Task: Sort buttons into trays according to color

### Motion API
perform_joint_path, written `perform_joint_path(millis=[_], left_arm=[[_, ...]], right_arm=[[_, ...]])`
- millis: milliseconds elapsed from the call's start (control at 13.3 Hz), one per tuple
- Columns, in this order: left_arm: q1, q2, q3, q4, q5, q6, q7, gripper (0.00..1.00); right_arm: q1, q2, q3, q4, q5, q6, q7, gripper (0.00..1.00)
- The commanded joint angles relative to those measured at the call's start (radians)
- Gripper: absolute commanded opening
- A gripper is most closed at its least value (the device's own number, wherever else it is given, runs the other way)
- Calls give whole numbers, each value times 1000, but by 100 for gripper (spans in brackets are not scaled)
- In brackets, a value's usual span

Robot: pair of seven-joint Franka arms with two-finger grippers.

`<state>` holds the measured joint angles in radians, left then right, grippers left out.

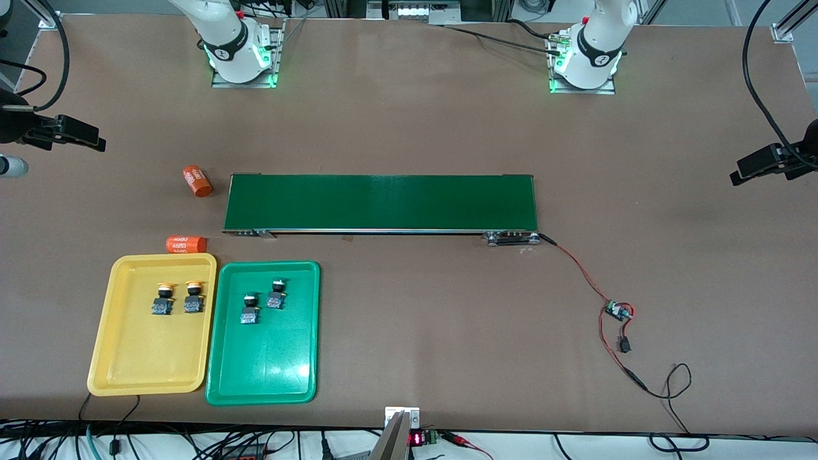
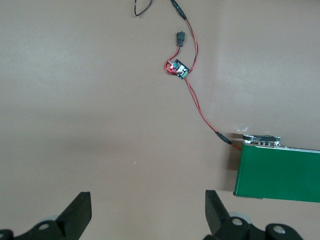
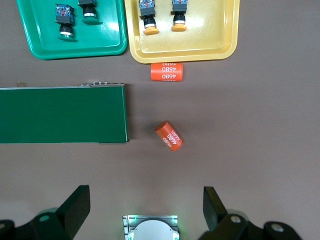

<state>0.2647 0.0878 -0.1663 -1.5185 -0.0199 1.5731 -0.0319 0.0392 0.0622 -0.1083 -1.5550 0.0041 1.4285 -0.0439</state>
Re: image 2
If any red black power cable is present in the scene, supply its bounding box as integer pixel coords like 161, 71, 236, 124
132, 0, 199, 73

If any black switch with red wire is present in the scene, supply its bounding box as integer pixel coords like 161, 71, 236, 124
164, 31, 186, 76

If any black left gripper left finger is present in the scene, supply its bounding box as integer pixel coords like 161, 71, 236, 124
0, 191, 92, 240

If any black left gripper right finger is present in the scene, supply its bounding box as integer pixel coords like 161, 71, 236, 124
204, 190, 305, 240

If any green conveyor belt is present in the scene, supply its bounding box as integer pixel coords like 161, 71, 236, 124
232, 134, 320, 203

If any small black circuit board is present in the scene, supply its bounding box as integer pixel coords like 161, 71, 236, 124
170, 58, 190, 81

